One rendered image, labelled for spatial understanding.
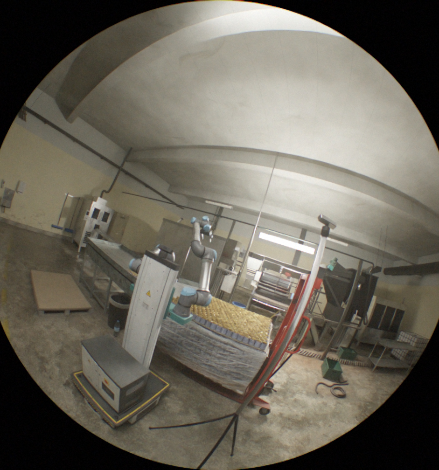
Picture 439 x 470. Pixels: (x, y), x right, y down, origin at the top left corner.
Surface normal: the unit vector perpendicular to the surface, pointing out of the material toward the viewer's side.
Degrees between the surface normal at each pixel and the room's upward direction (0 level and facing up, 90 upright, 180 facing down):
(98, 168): 90
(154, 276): 90
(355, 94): 180
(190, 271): 90
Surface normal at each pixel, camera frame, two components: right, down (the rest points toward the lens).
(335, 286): -0.34, -0.21
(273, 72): -0.34, 0.94
